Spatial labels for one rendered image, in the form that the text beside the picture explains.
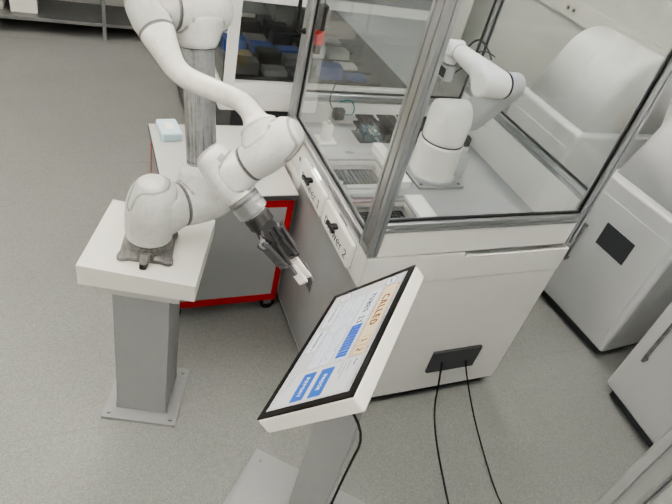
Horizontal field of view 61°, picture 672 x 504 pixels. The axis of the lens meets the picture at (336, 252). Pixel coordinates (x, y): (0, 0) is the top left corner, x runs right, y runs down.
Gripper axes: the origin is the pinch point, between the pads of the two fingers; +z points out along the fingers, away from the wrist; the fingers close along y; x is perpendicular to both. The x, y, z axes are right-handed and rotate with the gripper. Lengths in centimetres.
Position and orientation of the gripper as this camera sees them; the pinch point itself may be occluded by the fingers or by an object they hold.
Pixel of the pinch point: (298, 271)
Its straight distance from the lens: 160.6
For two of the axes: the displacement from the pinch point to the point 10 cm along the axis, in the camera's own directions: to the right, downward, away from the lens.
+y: 3.3, -5.1, 7.9
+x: -7.5, 3.6, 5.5
